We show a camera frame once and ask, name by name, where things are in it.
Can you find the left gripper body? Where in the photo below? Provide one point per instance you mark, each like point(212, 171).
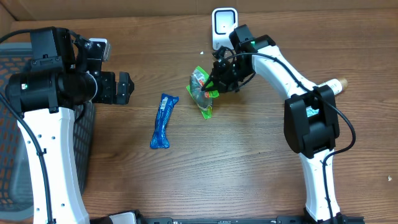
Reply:
point(106, 88)

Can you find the white tube with gold cap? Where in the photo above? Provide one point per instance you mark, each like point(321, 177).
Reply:
point(336, 84)

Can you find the green Haribo gummy bag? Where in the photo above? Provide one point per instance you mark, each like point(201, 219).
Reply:
point(203, 99)

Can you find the grey plastic shopping basket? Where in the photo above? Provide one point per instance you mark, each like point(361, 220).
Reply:
point(17, 201)

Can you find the white barcode scanner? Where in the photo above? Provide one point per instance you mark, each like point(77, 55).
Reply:
point(224, 20)

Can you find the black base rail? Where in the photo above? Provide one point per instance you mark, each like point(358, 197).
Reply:
point(135, 217)

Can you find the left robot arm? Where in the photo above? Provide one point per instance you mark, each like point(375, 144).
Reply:
point(65, 73)

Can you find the blue snack bar wrapper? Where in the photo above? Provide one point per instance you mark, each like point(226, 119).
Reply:
point(166, 106)

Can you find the light teal snack packet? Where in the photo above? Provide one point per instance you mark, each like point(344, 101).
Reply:
point(311, 112)

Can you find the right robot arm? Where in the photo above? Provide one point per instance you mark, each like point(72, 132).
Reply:
point(314, 138)

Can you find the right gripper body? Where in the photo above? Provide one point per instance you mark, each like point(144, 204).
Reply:
point(227, 74)

